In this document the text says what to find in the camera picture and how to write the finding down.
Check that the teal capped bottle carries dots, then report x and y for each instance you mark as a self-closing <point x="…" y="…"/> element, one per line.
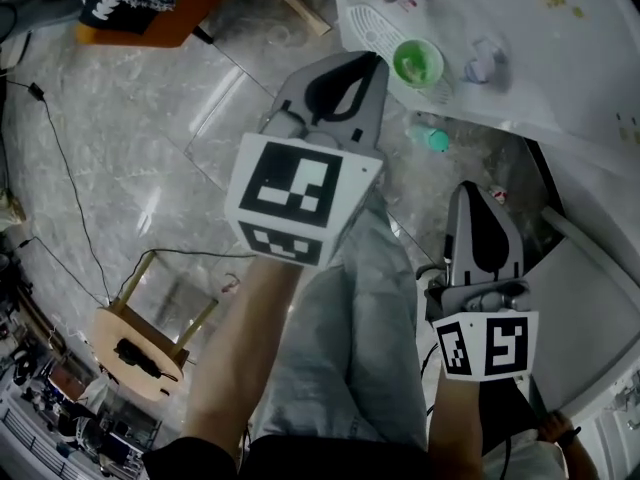
<point x="432" y="139"/>

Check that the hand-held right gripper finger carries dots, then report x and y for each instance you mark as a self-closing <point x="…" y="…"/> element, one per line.
<point x="515" y="258"/>
<point x="457" y="248"/>

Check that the green cup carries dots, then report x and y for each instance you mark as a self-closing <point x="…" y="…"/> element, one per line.
<point x="430" y="53"/>

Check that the small red label bottle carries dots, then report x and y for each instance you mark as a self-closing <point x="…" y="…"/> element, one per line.
<point x="499" y="194"/>

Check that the light wooden stool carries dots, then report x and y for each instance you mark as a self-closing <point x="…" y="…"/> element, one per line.
<point x="140" y="348"/>

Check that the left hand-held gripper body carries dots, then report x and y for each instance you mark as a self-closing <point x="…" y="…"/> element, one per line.
<point x="290" y="193"/>

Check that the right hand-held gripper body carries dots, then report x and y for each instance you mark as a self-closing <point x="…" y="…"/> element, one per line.
<point x="500" y="343"/>

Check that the orange sofa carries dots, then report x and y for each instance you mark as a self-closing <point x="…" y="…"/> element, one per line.
<point x="170" y="30"/>

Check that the person's light blue jeans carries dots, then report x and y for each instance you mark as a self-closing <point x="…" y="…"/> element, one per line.
<point x="360" y="328"/>

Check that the person's left forearm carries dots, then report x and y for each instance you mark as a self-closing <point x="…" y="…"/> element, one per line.
<point x="240" y="348"/>

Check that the white water dispenser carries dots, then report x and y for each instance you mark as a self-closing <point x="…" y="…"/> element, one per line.
<point x="550" y="43"/>

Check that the cluttered equipment shelf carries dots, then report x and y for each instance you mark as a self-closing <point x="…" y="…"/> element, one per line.
<point x="75" y="418"/>

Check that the black and white striped blanket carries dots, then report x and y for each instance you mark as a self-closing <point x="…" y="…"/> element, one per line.
<point x="120" y="13"/>

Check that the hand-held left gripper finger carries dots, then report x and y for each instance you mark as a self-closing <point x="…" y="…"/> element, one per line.
<point x="372" y="108"/>
<point x="295" y="93"/>

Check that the white table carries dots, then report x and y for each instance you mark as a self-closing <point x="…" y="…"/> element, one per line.
<point x="585" y="328"/>

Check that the person's right forearm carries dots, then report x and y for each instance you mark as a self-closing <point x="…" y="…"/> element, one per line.
<point x="455" y="418"/>

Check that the wooden block piece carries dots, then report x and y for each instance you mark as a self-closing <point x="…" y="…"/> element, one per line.
<point x="306" y="12"/>

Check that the person's black shirt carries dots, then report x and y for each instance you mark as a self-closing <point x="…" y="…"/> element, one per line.
<point x="300" y="460"/>

